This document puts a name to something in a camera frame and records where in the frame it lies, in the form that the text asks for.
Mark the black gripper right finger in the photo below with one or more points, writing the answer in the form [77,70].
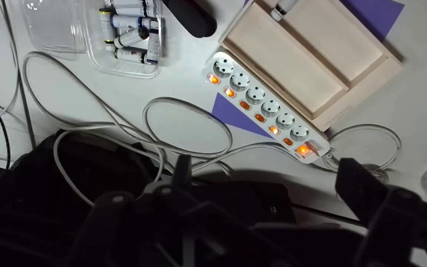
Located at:
[394,217]

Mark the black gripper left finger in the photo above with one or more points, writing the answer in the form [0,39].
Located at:
[148,230]

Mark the white six-socket power strip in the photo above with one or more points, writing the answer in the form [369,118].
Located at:
[246,103]

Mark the white marker in container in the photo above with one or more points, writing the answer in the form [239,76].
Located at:
[132,9]
[138,55]
[116,21]

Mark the light wooden tray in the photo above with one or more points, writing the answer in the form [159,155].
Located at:
[319,57]

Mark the clear plastic container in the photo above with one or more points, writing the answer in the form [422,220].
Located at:
[102,54]

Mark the white marker with black cap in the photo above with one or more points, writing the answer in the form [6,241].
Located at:
[127,36]

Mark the purple paper sheet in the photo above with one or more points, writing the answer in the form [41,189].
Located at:
[377,15]

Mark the black backpack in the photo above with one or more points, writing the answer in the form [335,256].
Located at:
[193,17]

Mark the clear plastic container lid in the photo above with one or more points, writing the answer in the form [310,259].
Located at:
[53,26]

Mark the white marker on tray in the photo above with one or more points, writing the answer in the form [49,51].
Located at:
[282,8]

